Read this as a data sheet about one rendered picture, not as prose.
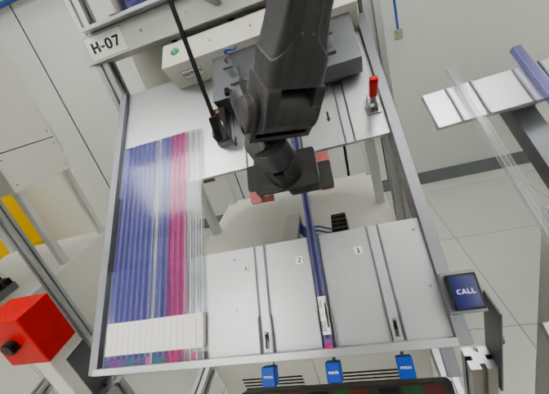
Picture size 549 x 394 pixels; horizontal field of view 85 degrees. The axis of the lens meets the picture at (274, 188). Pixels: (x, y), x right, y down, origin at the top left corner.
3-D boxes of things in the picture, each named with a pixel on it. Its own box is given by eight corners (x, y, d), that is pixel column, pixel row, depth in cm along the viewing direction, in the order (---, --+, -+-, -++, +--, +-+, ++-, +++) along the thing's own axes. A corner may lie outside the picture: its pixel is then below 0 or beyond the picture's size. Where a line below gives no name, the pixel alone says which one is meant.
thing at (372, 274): (450, 334, 48) (455, 336, 45) (110, 365, 63) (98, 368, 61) (415, 221, 56) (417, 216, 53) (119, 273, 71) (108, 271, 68)
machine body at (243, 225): (439, 413, 99) (417, 261, 76) (241, 420, 115) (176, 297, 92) (394, 278, 157) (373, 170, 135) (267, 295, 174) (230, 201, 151)
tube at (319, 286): (334, 346, 50) (333, 347, 49) (325, 347, 50) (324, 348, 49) (293, 103, 70) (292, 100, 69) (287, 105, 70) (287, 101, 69)
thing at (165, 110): (390, 143, 65) (390, 131, 60) (132, 204, 80) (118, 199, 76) (356, 34, 78) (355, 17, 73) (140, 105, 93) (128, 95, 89)
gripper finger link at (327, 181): (295, 176, 58) (283, 154, 50) (332, 167, 56) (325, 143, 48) (300, 208, 55) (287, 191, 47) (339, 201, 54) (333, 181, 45)
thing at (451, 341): (449, 342, 50) (460, 346, 43) (119, 370, 65) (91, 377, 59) (447, 333, 50) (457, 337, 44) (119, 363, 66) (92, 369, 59)
